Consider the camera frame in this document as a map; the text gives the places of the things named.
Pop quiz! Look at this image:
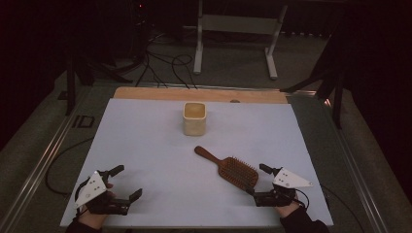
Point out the looped black floor cable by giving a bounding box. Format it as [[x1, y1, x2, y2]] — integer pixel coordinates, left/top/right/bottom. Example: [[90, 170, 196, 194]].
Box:
[[135, 32, 198, 90]]

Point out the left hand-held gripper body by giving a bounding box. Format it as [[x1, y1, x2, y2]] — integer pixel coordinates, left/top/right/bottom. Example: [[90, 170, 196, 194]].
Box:
[[73, 169, 132, 217]]

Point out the white metal stand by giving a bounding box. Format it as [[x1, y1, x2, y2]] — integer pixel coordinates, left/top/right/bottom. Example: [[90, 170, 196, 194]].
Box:
[[192, 0, 289, 81]]

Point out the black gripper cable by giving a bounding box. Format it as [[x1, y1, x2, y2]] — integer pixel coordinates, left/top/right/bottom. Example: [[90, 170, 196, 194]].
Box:
[[294, 188, 311, 210]]

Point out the wooden paddle hairbrush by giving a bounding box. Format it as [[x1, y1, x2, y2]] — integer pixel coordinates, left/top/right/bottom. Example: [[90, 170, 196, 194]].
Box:
[[193, 145, 260, 192]]

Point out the aluminium floor rail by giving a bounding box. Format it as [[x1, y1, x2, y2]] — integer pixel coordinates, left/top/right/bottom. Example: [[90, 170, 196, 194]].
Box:
[[0, 86, 93, 233], [286, 90, 390, 233]]

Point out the person's left hand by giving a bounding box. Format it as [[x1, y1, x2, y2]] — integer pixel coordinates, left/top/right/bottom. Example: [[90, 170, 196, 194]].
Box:
[[77, 209, 110, 230]]

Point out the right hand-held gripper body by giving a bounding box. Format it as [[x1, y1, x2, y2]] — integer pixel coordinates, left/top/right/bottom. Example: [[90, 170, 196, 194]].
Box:
[[254, 167, 315, 208]]

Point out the cream square cup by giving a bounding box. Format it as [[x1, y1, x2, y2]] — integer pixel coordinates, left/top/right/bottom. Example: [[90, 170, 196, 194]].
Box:
[[182, 101, 208, 137]]

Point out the black stand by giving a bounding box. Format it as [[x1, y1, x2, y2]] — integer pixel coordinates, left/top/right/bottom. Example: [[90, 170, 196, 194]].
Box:
[[57, 48, 134, 117], [280, 28, 350, 130]]

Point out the person's right hand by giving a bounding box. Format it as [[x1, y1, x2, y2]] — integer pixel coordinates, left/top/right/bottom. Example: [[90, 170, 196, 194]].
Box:
[[274, 200, 302, 218]]

